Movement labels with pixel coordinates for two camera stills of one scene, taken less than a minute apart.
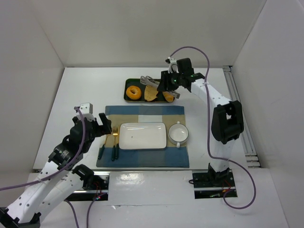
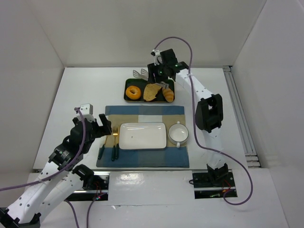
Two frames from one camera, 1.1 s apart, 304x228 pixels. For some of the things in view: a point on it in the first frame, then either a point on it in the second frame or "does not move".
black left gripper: [97, 127] does not move
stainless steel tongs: [148, 80] -> [144, 75]
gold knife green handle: [117, 151] does not move
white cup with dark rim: [178, 134] does not move
